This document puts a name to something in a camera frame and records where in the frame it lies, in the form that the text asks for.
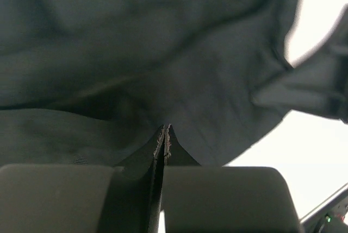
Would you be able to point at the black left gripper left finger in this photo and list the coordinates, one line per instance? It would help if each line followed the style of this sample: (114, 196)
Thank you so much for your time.
(86, 198)

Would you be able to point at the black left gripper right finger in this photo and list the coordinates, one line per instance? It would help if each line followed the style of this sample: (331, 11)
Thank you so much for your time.
(224, 199)

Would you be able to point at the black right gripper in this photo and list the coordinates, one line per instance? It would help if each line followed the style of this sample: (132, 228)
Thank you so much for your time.
(318, 85)

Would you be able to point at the black pleated skirt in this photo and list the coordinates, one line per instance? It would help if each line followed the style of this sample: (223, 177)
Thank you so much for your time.
(92, 80)

